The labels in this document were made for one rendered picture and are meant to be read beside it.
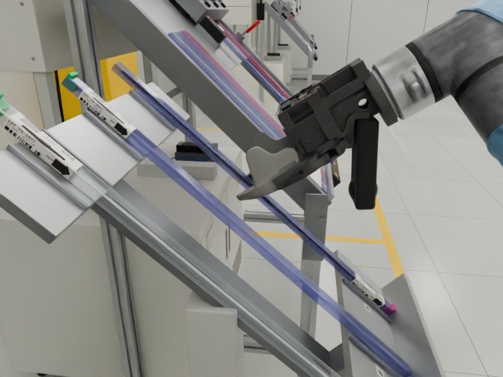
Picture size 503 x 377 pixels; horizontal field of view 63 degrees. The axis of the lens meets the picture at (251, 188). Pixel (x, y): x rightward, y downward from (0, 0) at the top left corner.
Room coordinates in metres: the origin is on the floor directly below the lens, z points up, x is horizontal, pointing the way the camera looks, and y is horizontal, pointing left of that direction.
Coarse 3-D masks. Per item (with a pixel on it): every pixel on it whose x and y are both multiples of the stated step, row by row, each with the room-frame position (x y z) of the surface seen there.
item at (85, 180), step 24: (0, 120) 0.30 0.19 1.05; (96, 192) 0.29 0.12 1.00; (120, 216) 0.29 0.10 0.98; (144, 216) 0.30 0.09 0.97; (144, 240) 0.28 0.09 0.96; (168, 240) 0.29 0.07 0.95; (192, 264) 0.28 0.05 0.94; (216, 288) 0.28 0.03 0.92; (240, 312) 0.27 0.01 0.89; (264, 336) 0.27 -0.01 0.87; (288, 336) 0.28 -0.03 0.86; (312, 360) 0.27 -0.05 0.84
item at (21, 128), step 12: (12, 120) 0.30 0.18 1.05; (24, 120) 0.30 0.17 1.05; (12, 132) 0.30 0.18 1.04; (24, 132) 0.29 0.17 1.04; (36, 132) 0.30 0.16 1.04; (24, 144) 0.29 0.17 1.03; (36, 144) 0.29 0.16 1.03; (48, 144) 0.30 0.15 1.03; (48, 156) 0.29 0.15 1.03; (60, 156) 0.29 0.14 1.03; (72, 156) 0.30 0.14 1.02; (60, 168) 0.29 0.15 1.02; (72, 168) 0.29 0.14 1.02
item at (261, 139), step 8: (256, 136) 0.54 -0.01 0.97; (264, 136) 0.53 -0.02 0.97; (256, 144) 0.54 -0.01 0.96; (264, 144) 0.53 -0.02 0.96; (272, 144) 0.53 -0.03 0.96; (280, 144) 0.53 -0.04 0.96; (288, 144) 0.52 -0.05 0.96; (272, 152) 0.53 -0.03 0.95; (296, 152) 0.52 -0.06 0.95; (248, 176) 0.53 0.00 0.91
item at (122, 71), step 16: (128, 80) 0.52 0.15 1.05; (144, 96) 0.51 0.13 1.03; (160, 112) 0.51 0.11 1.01; (176, 112) 0.52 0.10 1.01; (192, 128) 0.51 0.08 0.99; (208, 144) 0.51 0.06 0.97; (224, 160) 0.50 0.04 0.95; (240, 176) 0.50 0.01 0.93; (272, 208) 0.49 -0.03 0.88; (288, 224) 0.49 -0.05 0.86; (304, 240) 0.49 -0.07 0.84; (336, 256) 0.49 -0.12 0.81; (352, 272) 0.48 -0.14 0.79; (384, 304) 0.47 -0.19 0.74
